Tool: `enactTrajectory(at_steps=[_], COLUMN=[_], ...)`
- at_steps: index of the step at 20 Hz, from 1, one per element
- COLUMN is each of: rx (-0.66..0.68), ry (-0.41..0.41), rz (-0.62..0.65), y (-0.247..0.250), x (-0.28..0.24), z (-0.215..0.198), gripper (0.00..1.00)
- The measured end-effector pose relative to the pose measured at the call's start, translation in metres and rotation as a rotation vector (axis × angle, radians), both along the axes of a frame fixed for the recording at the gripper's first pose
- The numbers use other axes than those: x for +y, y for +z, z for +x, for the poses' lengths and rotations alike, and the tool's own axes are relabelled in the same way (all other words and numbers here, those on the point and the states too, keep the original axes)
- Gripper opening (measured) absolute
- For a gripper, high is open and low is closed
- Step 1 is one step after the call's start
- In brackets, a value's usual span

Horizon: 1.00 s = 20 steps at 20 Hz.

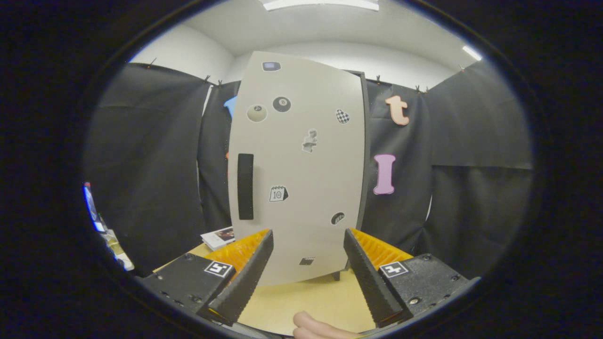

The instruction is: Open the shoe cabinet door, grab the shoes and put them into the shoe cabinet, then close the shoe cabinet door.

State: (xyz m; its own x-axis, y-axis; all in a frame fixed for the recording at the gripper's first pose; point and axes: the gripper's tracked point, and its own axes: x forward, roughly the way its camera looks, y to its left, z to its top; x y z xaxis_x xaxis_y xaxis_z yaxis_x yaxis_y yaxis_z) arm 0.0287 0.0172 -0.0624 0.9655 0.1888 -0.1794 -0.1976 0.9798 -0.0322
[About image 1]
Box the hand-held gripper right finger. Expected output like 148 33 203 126
343 228 482 329

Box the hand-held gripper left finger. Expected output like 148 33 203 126
137 229 275 326

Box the light grey shoe cabinet door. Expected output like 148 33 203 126
228 51 367 287

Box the white book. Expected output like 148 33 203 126
200 227 235 251

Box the blue printed sign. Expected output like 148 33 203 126
83 183 100 223

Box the black backdrop cloth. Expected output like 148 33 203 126
84 59 535 278

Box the pile of printed packets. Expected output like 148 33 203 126
97 221 135 271

